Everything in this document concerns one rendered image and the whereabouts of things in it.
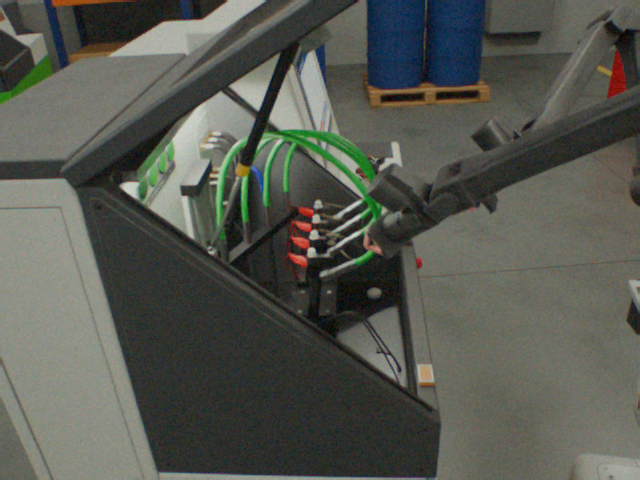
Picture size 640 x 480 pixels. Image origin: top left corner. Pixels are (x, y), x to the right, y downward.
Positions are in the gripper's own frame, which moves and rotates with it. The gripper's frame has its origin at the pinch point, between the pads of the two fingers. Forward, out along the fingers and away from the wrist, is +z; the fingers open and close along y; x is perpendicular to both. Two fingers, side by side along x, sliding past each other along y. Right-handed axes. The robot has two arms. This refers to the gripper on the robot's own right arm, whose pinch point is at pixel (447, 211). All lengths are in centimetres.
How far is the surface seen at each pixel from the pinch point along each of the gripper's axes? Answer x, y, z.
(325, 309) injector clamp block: 10.0, 0.7, 34.7
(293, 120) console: -24, 38, 25
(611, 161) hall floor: -350, -143, 25
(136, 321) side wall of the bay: 49, 30, 34
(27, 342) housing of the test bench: 55, 41, 53
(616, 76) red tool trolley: -421, -109, -10
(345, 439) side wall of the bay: 39, -14, 30
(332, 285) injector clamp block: 0.2, 1.8, 35.7
